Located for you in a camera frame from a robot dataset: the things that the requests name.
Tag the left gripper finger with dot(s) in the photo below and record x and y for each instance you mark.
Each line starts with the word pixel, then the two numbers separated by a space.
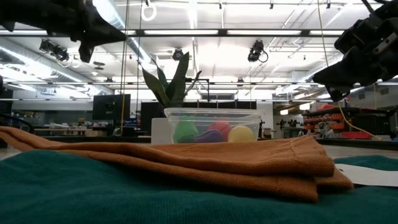
pixel 85 51
pixel 102 32

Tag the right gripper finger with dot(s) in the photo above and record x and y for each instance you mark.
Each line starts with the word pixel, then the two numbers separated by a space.
pixel 337 93
pixel 348 73

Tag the yellow toy lemon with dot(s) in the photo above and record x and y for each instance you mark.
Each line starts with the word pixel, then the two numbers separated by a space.
pixel 241 133

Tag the red toy tomato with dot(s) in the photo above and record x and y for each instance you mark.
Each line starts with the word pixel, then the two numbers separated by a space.
pixel 221 126

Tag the green toy pear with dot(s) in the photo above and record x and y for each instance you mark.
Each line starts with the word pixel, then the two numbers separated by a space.
pixel 185 129

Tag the purple toy eggplant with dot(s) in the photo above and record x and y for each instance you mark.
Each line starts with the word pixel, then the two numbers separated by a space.
pixel 211 136

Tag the clear plastic tupperware container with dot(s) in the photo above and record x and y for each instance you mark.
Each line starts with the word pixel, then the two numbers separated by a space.
pixel 202 112

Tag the black track spotlights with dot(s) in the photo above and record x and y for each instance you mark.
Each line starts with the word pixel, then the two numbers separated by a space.
pixel 59 53

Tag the dark storage shelf rack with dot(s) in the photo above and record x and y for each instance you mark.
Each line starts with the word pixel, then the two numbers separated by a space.
pixel 367 119

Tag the red storage bin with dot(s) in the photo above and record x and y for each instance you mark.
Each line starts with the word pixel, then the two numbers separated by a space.
pixel 357 135

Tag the black computer monitor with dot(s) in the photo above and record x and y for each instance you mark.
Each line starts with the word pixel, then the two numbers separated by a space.
pixel 149 115
pixel 109 107

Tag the white paper card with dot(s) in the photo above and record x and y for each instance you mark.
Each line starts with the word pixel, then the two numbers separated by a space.
pixel 370 175

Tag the green snake plant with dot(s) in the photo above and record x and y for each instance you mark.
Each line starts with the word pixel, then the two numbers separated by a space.
pixel 177 90

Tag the white round plant pot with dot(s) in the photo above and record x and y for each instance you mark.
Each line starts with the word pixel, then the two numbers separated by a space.
pixel 159 130

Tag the orange woven cloth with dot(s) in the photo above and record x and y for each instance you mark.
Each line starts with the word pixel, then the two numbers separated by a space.
pixel 264 174

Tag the dark green cloth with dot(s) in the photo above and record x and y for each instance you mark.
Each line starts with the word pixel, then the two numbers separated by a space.
pixel 124 202

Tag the black overhead frame bar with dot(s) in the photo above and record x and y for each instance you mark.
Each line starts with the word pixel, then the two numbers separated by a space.
pixel 140 32

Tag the black metal tube frame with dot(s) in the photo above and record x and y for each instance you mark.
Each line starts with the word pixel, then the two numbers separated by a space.
pixel 205 80

